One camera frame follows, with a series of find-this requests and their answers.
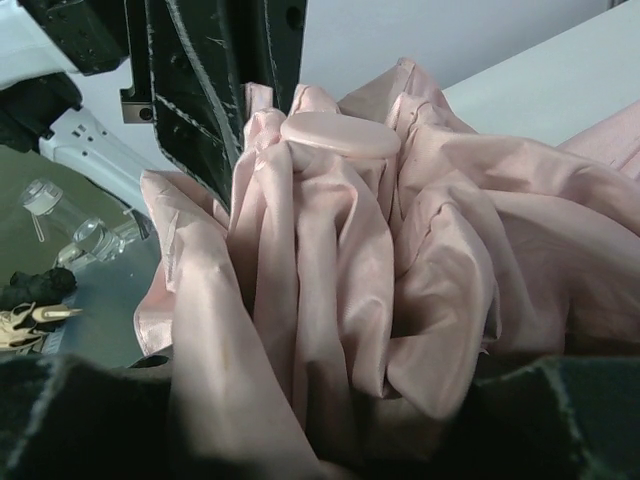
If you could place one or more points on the black crumpled cloth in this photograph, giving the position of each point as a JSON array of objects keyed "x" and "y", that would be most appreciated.
[{"x": 48, "y": 288}]

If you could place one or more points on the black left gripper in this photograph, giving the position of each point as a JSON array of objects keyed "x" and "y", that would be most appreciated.
[{"x": 202, "y": 56}]

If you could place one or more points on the pink and black folding umbrella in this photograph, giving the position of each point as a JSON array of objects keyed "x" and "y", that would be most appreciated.
[{"x": 329, "y": 324}]

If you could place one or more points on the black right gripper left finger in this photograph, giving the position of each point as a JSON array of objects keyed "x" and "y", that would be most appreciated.
[{"x": 66, "y": 418}]

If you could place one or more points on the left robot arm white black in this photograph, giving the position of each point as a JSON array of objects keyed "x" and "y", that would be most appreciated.
[{"x": 42, "y": 110}]

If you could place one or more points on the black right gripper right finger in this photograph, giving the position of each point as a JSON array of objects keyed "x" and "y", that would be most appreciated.
[{"x": 555, "y": 418}]

